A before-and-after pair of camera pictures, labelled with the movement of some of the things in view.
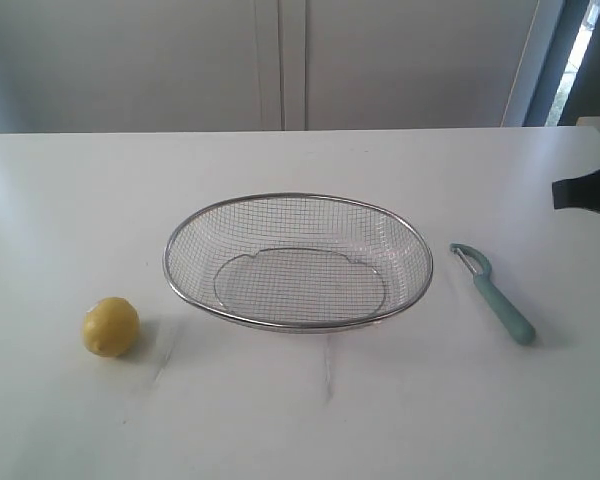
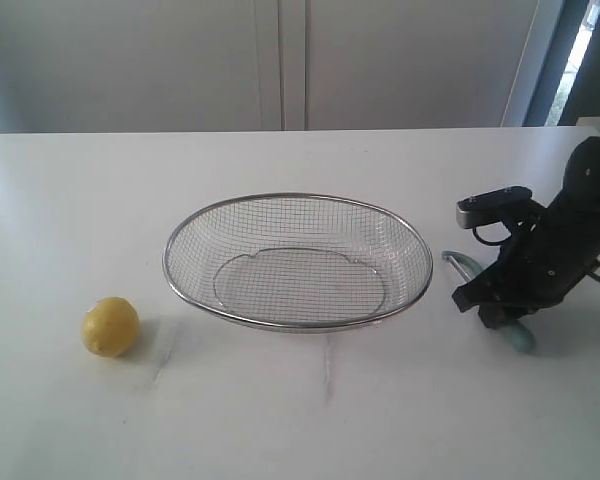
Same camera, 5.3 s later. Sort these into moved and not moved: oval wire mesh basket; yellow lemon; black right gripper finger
Moved: black right gripper finger
Not moved: oval wire mesh basket; yellow lemon
